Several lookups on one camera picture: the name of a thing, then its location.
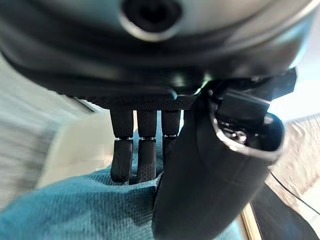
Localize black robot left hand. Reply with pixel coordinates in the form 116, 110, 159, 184
0, 0, 320, 240

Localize teal fabric cushion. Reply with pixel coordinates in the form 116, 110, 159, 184
0, 129, 249, 240

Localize grey fabric sofa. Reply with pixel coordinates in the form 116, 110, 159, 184
0, 56, 97, 210

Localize light wooden furniture edge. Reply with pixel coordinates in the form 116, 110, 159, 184
240, 201, 263, 240

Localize dark black fabric item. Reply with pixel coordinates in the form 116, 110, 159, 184
250, 184, 320, 240

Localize beige textured fabric cushion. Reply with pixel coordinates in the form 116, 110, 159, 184
264, 114, 320, 222

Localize cream cushion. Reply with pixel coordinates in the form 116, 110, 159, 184
34, 116, 116, 189

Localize thin black cable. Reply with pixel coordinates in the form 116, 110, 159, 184
270, 171, 320, 216

